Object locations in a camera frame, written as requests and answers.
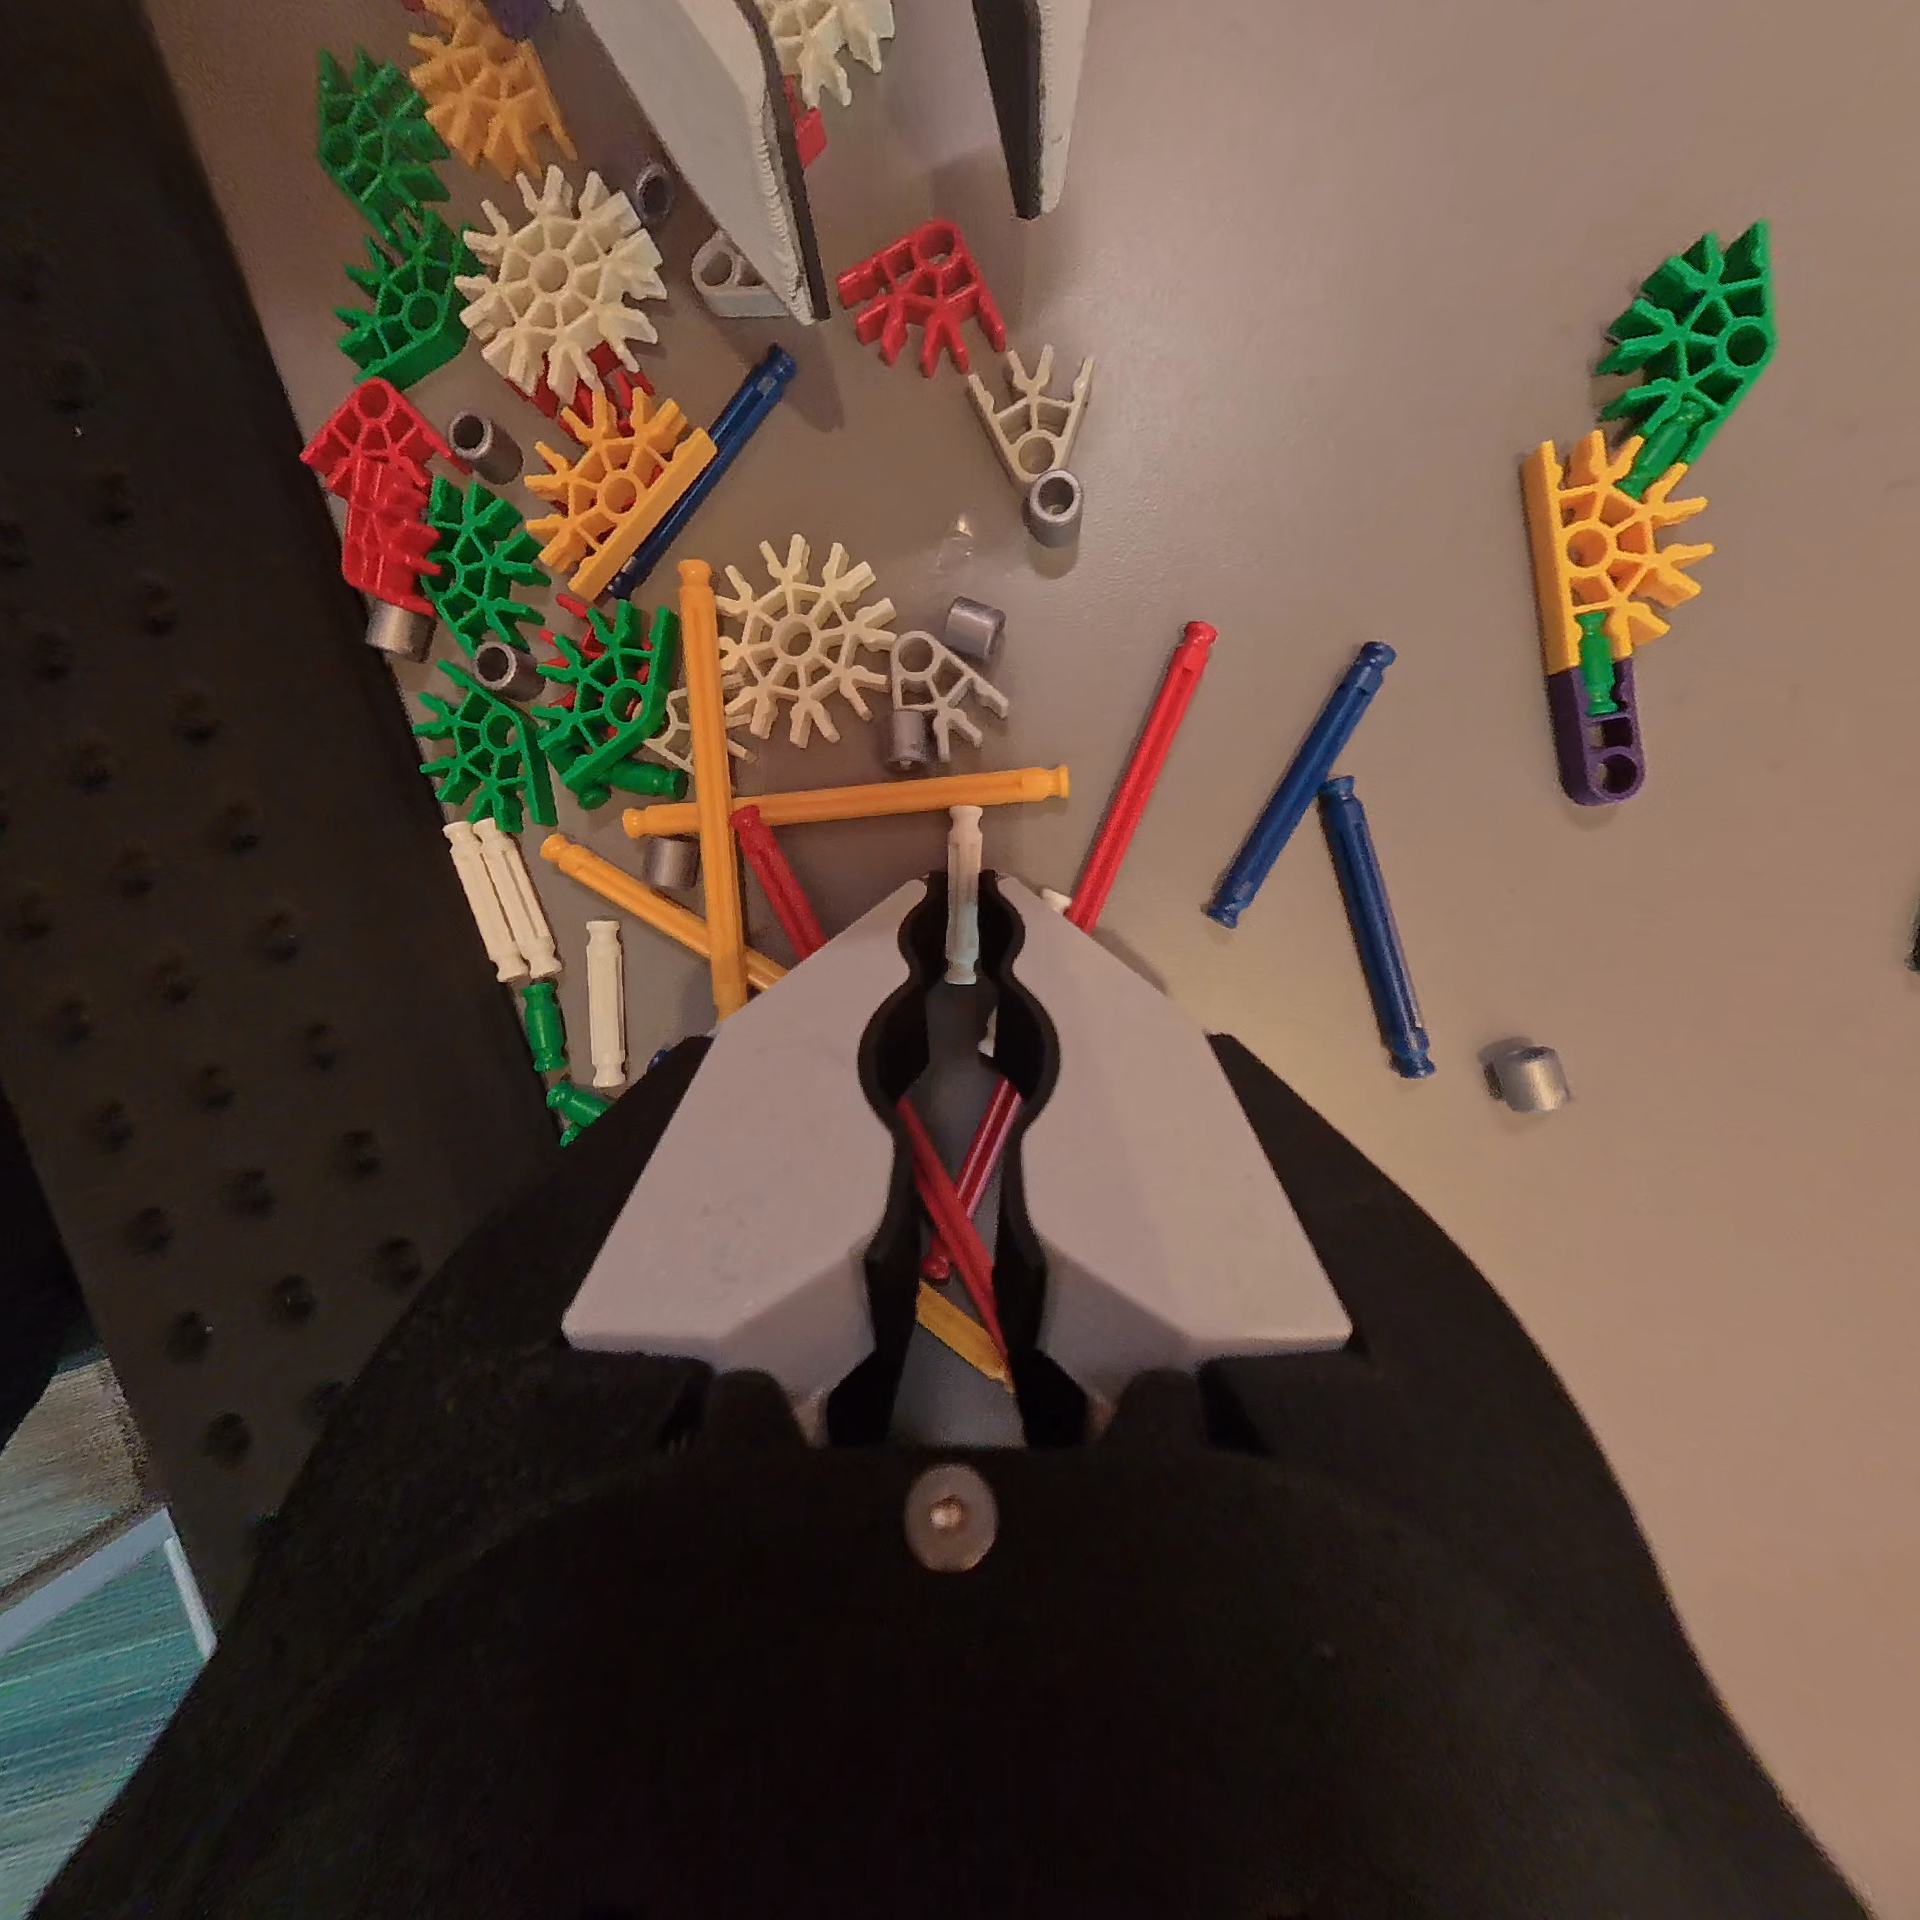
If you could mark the purple clip connector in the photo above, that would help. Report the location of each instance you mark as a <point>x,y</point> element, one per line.
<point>1596,750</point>

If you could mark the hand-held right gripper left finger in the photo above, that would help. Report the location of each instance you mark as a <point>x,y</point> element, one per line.
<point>721,1201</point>

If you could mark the short white rod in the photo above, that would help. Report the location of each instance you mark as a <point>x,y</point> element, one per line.
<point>964,902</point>

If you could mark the dark blue rod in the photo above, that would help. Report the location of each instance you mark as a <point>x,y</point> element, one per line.
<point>1373,924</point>
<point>1296,788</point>

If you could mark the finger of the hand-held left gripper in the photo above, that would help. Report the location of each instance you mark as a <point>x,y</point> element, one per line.
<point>1050,89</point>
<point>677,74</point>

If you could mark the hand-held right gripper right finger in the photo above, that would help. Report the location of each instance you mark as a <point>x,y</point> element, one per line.
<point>1185,1201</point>

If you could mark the black perforated office chair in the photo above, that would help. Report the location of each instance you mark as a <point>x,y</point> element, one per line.
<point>225,750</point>

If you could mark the yellow half-circle connector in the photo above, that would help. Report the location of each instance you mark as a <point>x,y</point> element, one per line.
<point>1541,556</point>

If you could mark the pile of colourful toy pieces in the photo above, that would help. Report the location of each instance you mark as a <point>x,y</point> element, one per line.
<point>562,277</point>

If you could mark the short green rod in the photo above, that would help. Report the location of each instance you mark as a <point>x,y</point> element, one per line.
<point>1596,668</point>
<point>1665,443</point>

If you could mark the green fan connector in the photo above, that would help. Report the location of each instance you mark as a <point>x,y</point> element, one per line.
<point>1752,292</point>

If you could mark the small clear plastic bit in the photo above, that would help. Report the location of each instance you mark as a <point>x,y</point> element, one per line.
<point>956,542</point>

